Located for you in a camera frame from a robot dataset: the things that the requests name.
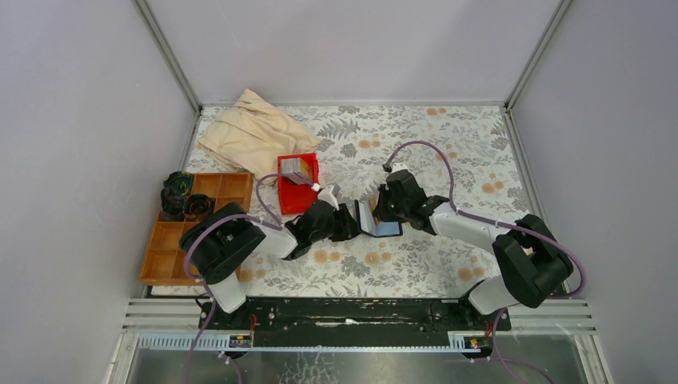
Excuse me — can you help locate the black leather card holder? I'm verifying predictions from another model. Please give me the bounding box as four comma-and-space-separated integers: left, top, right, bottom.
353, 199, 403, 238

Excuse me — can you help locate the stack of credit cards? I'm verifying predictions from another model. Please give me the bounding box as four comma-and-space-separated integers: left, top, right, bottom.
280, 157, 313, 185

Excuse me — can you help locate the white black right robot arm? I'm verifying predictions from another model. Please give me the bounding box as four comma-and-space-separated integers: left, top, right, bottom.
373, 167, 574, 330

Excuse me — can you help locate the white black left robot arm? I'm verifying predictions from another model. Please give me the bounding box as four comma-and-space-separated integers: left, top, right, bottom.
179, 200, 361, 329

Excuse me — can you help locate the red plastic bin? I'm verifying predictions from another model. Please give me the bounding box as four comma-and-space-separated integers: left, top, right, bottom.
277, 153, 319, 215

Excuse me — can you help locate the floral patterned table mat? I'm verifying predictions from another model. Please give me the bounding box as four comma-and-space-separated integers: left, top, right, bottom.
240, 106, 531, 298

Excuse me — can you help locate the beige folded cloth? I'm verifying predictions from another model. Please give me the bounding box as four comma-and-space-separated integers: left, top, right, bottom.
197, 89, 320, 179

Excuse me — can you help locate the dark green rolled cloth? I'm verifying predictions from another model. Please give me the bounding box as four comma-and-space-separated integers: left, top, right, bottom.
162, 170, 195, 197

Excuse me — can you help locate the dark floral rolled cloth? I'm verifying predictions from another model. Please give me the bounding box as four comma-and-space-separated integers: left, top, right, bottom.
159, 188, 185, 222

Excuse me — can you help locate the wooden compartment tray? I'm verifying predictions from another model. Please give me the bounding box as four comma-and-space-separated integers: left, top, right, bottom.
139, 173, 253, 286

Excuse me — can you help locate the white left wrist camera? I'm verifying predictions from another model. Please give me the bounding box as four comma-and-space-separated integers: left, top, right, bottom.
311, 183, 341, 210

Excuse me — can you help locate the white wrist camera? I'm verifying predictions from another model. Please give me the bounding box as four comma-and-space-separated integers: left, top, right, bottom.
382, 162, 409, 175
311, 183, 341, 210

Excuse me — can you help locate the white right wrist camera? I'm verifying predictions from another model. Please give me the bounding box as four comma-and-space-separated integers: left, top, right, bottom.
382, 162, 409, 175

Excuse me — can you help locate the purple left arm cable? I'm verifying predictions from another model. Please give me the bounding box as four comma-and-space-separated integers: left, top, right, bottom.
181, 172, 321, 384

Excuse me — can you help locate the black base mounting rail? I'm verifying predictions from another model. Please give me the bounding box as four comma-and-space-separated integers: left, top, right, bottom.
198, 297, 512, 348

